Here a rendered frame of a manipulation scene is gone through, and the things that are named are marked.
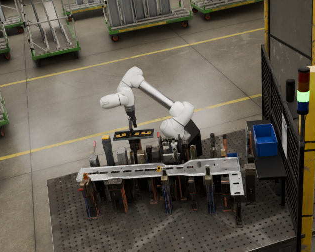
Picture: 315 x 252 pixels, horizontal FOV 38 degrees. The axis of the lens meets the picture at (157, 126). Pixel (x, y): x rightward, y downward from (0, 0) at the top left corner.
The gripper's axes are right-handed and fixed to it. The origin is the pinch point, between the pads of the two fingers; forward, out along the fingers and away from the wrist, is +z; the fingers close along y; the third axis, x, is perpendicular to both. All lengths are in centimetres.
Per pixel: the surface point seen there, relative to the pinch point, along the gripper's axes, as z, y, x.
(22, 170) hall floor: 120, -113, -191
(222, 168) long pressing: 20, 33, 78
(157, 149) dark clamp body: 12.3, 13.7, 21.9
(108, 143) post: 9.4, 5.8, -24.3
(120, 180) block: 17, 51, -4
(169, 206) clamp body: 43, 53, 33
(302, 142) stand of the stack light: -38, 88, 132
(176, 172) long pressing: 20, 38, 40
